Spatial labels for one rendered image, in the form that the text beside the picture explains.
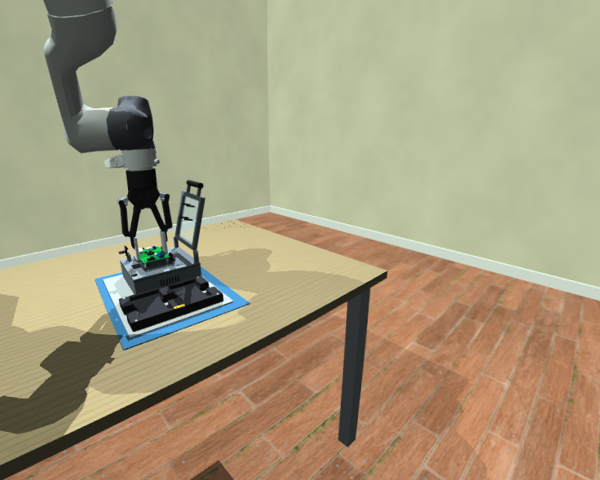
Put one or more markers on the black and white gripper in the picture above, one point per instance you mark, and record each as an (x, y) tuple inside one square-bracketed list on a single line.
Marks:
[(136, 182)]

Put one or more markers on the green circuit board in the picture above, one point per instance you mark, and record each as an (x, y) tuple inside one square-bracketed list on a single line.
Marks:
[(155, 252)]

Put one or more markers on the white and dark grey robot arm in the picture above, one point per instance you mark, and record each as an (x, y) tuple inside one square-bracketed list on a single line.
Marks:
[(82, 30)]

